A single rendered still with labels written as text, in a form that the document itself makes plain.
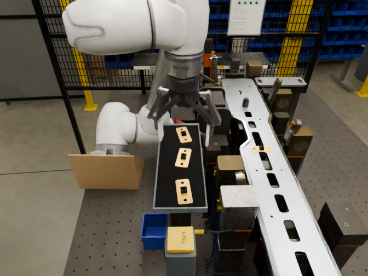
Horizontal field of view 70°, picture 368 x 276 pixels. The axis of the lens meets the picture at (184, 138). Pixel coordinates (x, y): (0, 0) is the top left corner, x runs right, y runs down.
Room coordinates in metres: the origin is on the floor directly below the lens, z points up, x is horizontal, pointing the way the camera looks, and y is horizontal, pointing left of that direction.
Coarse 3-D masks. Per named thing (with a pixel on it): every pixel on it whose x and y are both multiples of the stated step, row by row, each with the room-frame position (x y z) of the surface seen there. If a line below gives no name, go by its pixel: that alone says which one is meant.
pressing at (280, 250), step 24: (240, 96) 1.26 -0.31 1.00; (240, 120) 1.03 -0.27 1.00; (264, 120) 1.03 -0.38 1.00; (264, 144) 0.86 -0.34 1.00; (288, 168) 0.72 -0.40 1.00; (264, 192) 0.60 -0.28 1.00; (288, 192) 0.60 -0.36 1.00; (264, 216) 0.50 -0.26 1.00; (288, 216) 0.50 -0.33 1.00; (312, 216) 0.50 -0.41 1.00; (264, 240) 0.42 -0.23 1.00; (288, 240) 0.42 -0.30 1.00; (312, 240) 0.42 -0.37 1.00; (288, 264) 0.35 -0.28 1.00; (312, 264) 0.35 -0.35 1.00; (336, 264) 0.35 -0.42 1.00
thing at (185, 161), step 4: (180, 148) 0.64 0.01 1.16; (184, 148) 0.64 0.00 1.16; (180, 152) 0.62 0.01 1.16; (184, 152) 0.62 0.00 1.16; (188, 152) 0.62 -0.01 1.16; (180, 156) 0.60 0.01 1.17; (184, 156) 0.60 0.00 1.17; (188, 156) 0.61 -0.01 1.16; (176, 160) 0.59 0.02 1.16; (180, 160) 0.59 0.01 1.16; (184, 160) 0.59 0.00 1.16; (188, 160) 0.59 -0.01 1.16; (176, 164) 0.57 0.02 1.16; (184, 164) 0.57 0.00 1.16
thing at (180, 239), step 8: (168, 232) 0.35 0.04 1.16; (176, 232) 0.35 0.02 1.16; (184, 232) 0.35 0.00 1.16; (192, 232) 0.35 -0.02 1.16; (168, 240) 0.33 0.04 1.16; (176, 240) 0.33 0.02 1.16; (184, 240) 0.33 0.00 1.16; (192, 240) 0.33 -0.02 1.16; (168, 248) 0.31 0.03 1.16; (176, 248) 0.31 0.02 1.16; (184, 248) 0.31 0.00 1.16; (192, 248) 0.31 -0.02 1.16
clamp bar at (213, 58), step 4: (212, 56) 1.28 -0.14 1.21; (216, 56) 1.29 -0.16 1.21; (220, 56) 1.28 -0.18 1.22; (212, 60) 1.27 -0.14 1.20; (216, 60) 1.27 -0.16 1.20; (220, 60) 1.28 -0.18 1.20; (212, 64) 1.27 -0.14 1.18; (216, 64) 1.27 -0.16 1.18; (212, 68) 1.29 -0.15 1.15; (216, 68) 1.27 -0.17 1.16; (216, 72) 1.27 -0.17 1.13; (216, 76) 1.27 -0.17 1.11; (216, 80) 1.27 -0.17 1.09
